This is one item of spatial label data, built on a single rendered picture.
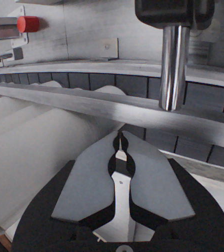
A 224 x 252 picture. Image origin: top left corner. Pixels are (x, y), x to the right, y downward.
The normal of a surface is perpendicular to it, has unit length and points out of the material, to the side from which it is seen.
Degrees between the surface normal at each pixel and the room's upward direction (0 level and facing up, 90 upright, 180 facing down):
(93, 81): 0
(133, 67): 0
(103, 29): 0
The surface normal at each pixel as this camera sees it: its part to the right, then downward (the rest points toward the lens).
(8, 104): 0.59, -0.45
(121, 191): -0.52, 0.43
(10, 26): 0.85, 0.22
